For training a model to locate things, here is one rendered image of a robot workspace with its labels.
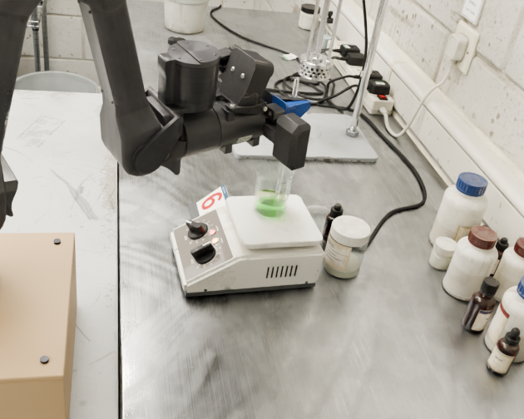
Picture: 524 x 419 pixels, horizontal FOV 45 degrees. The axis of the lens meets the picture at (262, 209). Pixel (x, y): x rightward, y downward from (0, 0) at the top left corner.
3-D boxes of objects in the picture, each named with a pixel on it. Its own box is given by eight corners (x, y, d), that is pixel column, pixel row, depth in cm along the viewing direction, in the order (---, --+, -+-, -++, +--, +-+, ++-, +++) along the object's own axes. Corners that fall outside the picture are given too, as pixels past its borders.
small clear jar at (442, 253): (440, 274, 101) (448, 253, 99) (422, 260, 103) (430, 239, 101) (455, 268, 103) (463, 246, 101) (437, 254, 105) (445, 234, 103)
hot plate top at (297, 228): (242, 250, 86) (243, 244, 86) (223, 200, 96) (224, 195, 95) (324, 245, 90) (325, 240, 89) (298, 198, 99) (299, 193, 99)
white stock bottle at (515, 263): (492, 303, 97) (516, 253, 91) (484, 280, 101) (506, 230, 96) (528, 309, 97) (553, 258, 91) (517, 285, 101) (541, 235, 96)
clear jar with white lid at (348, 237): (339, 251, 102) (349, 210, 98) (367, 271, 99) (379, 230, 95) (313, 263, 99) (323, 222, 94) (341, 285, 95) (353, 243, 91)
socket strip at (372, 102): (369, 115, 148) (373, 97, 146) (324, 51, 180) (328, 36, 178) (391, 115, 150) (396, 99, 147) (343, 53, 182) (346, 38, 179)
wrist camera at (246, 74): (234, 122, 74) (239, 70, 70) (200, 94, 78) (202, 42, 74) (274, 110, 77) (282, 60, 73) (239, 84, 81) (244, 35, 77)
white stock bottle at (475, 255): (471, 308, 95) (495, 251, 89) (435, 287, 98) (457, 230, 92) (486, 290, 99) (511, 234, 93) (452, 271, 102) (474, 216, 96)
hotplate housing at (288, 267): (183, 300, 88) (187, 255, 83) (169, 243, 98) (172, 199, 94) (331, 288, 94) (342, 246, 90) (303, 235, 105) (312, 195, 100)
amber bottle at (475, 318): (456, 323, 92) (475, 279, 87) (468, 313, 94) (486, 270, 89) (477, 337, 90) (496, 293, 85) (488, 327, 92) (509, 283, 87)
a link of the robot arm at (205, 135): (167, 184, 74) (171, 115, 68) (145, 160, 77) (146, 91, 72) (217, 170, 77) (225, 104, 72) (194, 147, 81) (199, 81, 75)
